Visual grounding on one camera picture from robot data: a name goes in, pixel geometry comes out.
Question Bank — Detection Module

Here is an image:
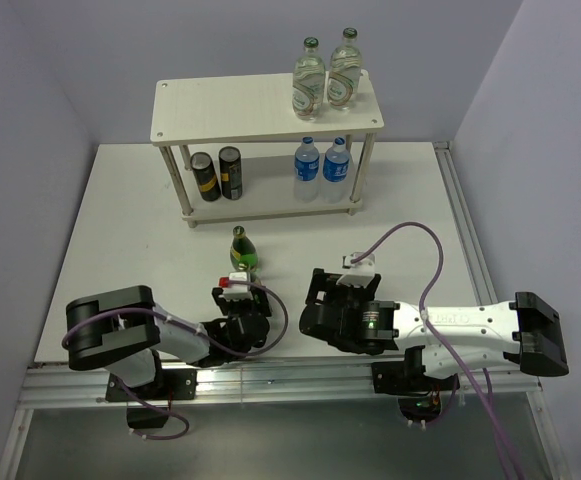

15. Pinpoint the water bottle blue label front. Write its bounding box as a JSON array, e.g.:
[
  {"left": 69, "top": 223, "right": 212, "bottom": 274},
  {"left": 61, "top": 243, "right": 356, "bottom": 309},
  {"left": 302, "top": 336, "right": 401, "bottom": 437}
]
[{"left": 294, "top": 137, "right": 320, "bottom": 203}]

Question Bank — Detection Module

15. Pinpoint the green Perrier bottle front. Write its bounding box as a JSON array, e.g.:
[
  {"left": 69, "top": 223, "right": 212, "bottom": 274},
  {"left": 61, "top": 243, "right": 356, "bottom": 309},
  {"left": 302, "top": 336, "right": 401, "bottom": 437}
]
[{"left": 249, "top": 272, "right": 265, "bottom": 303}]

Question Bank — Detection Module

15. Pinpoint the black can left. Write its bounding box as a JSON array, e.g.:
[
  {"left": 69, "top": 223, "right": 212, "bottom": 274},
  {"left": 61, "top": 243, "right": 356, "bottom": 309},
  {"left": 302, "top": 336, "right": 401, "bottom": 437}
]
[{"left": 191, "top": 152, "right": 221, "bottom": 202}]

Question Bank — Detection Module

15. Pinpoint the aluminium rail frame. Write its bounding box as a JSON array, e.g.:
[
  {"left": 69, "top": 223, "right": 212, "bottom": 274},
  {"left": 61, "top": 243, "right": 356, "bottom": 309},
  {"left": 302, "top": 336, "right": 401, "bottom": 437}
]
[{"left": 0, "top": 141, "right": 571, "bottom": 480}]

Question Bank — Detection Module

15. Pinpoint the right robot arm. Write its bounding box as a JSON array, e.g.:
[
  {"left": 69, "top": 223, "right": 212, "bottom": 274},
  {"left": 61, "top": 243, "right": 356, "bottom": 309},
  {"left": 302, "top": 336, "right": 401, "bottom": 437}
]
[{"left": 299, "top": 268, "right": 569, "bottom": 390}]

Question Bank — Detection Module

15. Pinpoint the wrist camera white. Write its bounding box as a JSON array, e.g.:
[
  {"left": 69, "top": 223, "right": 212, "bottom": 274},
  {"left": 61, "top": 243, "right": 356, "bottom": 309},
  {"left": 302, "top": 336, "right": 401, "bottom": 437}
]
[
  {"left": 337, "top": 252, "right": 375, "bottom": 288},
  {"left": 218, "top": 271, "right": 252, "bottom": 301}
]

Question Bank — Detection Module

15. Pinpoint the green glass bottle back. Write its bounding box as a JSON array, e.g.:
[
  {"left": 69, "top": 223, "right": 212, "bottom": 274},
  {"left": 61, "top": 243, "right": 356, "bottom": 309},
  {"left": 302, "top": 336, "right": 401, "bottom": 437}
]
[{"left": 230, "top": 225, "right": 259, "bottom": 272}]

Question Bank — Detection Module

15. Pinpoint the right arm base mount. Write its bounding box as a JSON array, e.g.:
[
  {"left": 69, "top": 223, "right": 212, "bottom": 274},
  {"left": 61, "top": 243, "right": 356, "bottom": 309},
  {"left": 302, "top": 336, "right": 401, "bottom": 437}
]
[{"left": 371, "top": 361, "right": 459, "bottom": 425}]

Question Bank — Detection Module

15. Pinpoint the clear glass bottle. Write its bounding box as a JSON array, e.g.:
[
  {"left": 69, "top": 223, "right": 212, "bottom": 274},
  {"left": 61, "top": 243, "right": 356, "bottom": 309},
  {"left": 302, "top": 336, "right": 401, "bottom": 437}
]
[
  {"left": 292, "top": 37, "right": 326, "bottom": 120},
  {"left": 326, "top": 27, "right": 362, "bottom": 110}
]

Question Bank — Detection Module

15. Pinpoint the black can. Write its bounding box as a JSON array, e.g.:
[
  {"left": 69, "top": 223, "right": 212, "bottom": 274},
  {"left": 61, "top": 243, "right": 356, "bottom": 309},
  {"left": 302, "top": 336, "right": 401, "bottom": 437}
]
[
  {"left": 191, "top": 152, "right": 221, "bottom": 202},
  {"left": 219, "top": 146, "right": 243, "bottom": 201}
]

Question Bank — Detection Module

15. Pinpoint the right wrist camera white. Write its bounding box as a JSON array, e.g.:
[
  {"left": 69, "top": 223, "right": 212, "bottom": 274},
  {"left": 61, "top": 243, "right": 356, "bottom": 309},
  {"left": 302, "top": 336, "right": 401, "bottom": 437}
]
[{"left": 337, "top": 252, "right": 375, "bottom": 288}]

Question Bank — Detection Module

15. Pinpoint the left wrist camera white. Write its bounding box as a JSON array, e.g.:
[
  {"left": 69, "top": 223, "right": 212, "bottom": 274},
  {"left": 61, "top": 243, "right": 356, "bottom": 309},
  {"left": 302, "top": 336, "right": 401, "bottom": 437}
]
[{"left": 218, "top": 271, "right": 252, "bottom": 301}]

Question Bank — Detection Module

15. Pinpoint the water bottle blue label back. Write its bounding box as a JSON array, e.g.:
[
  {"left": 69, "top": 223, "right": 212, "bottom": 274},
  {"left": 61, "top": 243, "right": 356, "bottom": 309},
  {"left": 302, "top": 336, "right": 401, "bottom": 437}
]
[{"left": 320, "top": 137, "right": 350, "bottom": 203}]

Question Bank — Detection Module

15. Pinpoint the white two-tier shelf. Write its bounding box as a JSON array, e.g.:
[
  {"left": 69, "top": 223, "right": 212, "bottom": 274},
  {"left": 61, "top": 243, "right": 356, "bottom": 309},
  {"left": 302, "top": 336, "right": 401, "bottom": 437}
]
[{"left": 150, "top": 71, "right": 384, "bottom": 228}]

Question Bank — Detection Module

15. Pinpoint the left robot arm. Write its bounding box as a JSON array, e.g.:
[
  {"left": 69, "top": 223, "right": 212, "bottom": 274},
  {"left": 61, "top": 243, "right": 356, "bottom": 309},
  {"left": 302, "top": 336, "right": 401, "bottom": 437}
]
[{"left": 62, "top": 285, "right": 272, "bottom": 399}]

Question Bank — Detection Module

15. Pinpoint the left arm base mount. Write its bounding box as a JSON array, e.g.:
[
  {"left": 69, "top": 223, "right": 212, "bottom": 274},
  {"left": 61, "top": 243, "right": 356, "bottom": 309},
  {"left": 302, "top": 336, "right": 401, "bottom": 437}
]
[{"left": 105, "top": 368, "right": 197, "bottom": 435}]

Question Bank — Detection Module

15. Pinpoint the black can right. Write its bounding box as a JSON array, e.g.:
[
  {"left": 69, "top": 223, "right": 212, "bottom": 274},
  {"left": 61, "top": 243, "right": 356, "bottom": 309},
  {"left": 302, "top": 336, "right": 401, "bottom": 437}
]
[{"left": 219, "top": 146, "right": 243, "bottom": 201}]

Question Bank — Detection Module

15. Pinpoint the water bottle blue label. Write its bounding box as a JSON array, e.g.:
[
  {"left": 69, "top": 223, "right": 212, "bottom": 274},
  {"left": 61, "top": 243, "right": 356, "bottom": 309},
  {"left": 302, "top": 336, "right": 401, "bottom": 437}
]
[
  {"left": 320, "top": 137, "right": 350, "bottom": 203},
  {"left": 294, "top": 137, "right": 320, "bottom": 203}
]

